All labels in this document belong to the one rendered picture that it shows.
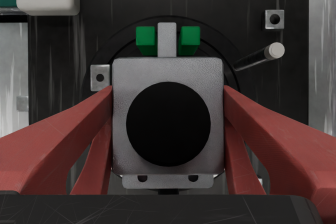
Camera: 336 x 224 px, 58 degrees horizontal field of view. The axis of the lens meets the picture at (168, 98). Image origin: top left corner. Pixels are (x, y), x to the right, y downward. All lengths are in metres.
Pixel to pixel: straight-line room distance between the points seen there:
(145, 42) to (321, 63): 0.17
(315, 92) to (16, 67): 0.29
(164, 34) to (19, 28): 0.22
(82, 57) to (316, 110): 0.21
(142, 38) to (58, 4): 0.09
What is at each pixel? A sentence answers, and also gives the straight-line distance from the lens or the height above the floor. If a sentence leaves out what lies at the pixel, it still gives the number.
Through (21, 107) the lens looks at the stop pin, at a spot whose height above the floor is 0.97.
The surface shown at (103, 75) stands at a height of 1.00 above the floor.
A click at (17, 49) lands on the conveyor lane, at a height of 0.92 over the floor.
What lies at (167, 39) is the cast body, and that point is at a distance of 0.16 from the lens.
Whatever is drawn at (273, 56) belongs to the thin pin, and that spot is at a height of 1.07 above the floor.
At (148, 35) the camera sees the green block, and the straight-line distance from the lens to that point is 0.19.
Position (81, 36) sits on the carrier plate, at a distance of 0.27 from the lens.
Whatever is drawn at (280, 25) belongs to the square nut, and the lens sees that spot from 0.27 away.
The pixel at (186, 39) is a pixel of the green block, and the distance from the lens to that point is 0.19.
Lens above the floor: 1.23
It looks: 89 degrees down
